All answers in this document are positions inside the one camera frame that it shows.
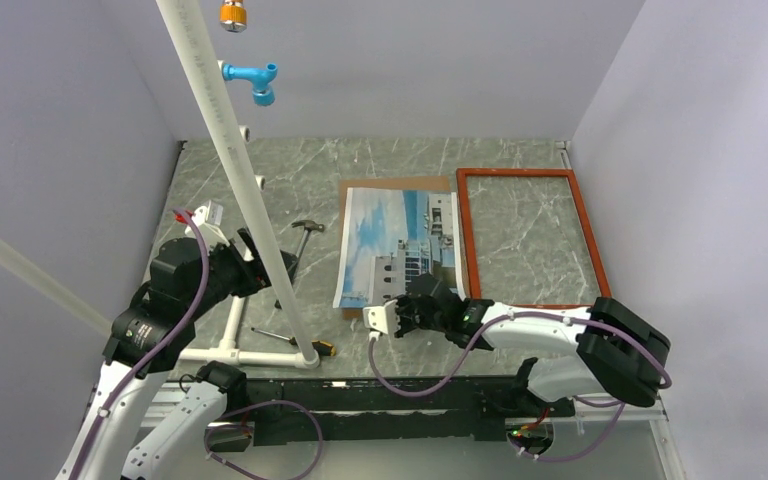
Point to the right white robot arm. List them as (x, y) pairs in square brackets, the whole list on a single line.
[(600, 348)]

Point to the red wooden picture frame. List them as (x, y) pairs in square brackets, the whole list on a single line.
[(528, 238)]

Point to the building photo print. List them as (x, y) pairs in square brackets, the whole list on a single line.
[(397, 245)]

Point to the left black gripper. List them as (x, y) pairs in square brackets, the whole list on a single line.
[(254, 272)]

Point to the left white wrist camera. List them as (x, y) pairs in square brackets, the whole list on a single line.
[(207, 217)]

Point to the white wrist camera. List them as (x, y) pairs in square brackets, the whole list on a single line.
[(382, 319), (207, 217)]

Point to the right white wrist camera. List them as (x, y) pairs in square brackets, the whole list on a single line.
[(382, 319)]

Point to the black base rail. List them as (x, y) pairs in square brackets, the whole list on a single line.
[(277, 412)]

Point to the orange pipe fitting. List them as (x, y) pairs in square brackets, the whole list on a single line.
[(233, 16)]

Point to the aluminium extrusion frame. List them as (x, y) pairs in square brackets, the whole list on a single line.
[(178, 412)]

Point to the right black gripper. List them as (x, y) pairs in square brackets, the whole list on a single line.
[(404, 327)]

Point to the blue pipe fitting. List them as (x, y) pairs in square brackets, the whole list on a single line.
[(260, 80)]

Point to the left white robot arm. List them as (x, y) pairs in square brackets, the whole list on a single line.
[(187, 279)]

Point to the white PVC pipe stand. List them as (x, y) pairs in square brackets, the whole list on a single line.
[(188, 32)]

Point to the black yellow screwdriver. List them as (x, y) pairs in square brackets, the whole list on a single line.
[(323, 348)]

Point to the steel claw hammer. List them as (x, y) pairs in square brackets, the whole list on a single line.
[(308, 227)]

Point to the brown frame backing board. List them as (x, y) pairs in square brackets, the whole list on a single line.
[(390, 185)]

